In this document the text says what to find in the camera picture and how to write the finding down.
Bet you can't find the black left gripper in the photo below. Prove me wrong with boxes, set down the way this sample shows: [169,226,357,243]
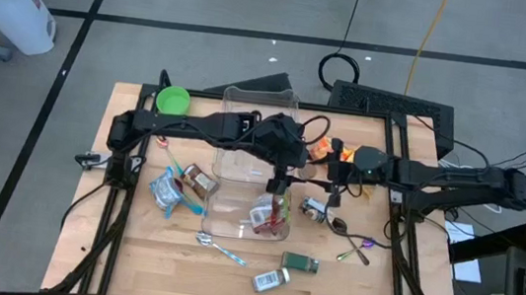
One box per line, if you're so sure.
[247,110,315,199]

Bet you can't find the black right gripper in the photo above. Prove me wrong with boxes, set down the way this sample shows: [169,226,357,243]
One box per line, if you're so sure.
[284,132,398,216]

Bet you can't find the small jar brown lid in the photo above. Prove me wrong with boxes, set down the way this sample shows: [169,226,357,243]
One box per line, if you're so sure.
[299,162,321,181]

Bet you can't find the dark-label spice jar gold cap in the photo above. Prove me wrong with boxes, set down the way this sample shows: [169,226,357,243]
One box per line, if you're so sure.
[297,194,338,226]

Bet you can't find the brown spice jar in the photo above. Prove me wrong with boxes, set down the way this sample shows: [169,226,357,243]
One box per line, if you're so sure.
[177,161,222,202]

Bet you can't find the blue ramen packet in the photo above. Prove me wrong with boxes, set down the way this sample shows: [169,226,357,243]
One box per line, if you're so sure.
[144,164,188,222]

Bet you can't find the rainbow spoon thin teal handle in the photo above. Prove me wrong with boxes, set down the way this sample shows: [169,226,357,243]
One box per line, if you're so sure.
[150,135,186,172]

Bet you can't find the green plastic bowl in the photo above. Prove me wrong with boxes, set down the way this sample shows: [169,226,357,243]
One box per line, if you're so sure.
[154,83,194,119]

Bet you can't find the orange ramen packet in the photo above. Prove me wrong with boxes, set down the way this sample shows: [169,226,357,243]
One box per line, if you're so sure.
[308,133,344,165]

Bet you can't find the clear three-compartment plastic bin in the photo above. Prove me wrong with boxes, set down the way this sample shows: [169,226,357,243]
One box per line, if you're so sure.
[202,81,308,246]

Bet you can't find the dark brown spoon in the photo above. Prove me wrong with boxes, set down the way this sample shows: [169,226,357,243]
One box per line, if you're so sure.
[328,216,378,267]

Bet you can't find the white-label spice jar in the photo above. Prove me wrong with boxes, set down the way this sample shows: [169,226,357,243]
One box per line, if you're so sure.
[250,263,293,295]

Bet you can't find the black mesh computer case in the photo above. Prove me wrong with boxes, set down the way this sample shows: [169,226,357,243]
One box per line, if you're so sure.
[322,78,462,163]

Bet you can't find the black desk base bar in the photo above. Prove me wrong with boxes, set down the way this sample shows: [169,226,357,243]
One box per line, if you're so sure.
[446,213,526,272]

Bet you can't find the white paper sheet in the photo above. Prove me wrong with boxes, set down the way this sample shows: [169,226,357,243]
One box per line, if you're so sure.
[436,220,488,285]

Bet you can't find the silver clamp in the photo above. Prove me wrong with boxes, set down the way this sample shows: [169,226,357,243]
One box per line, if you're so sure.
[73,148,113,175]

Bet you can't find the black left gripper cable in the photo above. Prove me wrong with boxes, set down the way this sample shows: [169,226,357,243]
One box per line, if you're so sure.
[292,111,333,150]

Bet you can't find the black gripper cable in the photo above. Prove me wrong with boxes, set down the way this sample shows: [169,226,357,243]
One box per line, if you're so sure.
[320,172,402,252]
[292,111,333,150]

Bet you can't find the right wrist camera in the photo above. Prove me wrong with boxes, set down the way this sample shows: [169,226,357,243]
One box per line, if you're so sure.
[349,144,394,178]

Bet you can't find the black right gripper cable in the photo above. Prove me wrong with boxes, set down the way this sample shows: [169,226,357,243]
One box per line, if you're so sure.
[320,172,402,252]

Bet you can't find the purple spoon green handle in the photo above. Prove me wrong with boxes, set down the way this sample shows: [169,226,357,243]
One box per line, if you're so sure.
[334,233,379,265]

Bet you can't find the silver spoon teal striped handle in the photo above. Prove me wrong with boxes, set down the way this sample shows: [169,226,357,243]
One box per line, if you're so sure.
[192,230,252,269]

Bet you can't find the black coiled cable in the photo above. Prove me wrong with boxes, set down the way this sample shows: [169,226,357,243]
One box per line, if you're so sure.
[315,0,370,96]

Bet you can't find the black aluminium table frame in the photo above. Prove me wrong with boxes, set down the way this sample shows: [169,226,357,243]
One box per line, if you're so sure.
[46,59,486,295]

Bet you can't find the white cables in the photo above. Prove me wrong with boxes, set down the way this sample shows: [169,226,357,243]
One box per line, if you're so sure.
[432,156,510,217]

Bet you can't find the yellow hanging cable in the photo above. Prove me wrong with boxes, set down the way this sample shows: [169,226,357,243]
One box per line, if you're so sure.
[402,0,453,101]

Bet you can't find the black desk cables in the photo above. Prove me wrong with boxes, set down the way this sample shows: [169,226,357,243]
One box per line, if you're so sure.
[458,139,526,180]

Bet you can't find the black power cable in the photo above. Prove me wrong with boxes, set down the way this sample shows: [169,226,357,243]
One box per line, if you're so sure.
[59,175,110,236]

